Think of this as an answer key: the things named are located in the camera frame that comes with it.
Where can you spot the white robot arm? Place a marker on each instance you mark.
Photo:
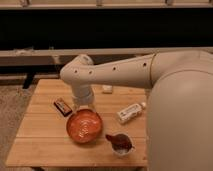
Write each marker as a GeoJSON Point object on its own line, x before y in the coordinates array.
{"type": "Point", "coordinates": [179, 120]}

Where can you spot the small white block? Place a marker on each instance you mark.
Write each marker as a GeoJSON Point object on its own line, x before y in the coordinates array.
{"type": "Point", "coordinates": [107, 89]}

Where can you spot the white cup with brown contents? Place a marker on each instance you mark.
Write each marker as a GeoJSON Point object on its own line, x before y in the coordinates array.
{"type": "Point", "coordinates": [121, 144]}

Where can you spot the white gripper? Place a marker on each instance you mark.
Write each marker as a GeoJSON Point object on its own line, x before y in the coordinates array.
{"type": "Point", "coordinates": [83, 96]}

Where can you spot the dark snack bar packet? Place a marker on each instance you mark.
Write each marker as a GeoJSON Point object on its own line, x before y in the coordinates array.
{"type": "Point", "coordinates": [63, 107]}

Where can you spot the wooden table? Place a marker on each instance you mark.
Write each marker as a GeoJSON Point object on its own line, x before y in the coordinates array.
{"type": "Point", "coordinates": [42, 141]}

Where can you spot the orange ceramic bowl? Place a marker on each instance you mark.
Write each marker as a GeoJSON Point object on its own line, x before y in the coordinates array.
{"type": "Point", "coordinates": [84, 126]}

